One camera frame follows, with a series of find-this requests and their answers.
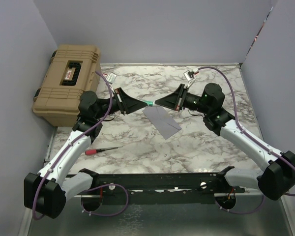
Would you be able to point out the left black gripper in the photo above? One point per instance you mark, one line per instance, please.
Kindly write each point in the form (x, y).
(129, 104)

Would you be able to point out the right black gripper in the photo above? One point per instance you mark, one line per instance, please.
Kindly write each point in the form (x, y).
(175, 100)

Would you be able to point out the green white glue stick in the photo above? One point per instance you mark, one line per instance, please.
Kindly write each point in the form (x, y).
(150, 103)

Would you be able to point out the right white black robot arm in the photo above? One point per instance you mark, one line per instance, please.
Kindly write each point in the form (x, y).
(276, 173)

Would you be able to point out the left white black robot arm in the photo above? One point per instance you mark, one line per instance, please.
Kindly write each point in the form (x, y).
(47, 191)

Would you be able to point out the tan plastic tool case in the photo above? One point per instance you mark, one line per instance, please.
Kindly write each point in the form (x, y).
(73, 70)

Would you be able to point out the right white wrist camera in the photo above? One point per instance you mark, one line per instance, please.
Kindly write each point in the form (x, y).
(190, 76)

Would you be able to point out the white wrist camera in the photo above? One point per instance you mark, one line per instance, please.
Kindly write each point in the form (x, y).
(111, 77)
(190, 76)

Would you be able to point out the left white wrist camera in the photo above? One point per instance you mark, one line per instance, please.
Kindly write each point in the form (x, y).
(111, 77)

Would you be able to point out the red handled screwdriver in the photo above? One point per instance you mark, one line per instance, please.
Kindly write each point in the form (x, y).
(96, 151)

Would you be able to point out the black metal base rail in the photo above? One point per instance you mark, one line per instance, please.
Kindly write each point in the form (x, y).
(156, 189)

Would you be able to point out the aluminium frame rail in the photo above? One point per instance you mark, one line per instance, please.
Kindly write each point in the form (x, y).
(25, 223)

